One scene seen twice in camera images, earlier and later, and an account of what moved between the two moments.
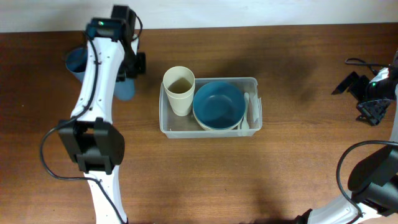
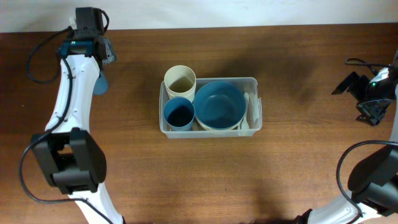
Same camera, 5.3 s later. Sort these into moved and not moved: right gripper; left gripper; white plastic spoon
Moved: left gripper
Not moved: white plastic spoon; right gripper
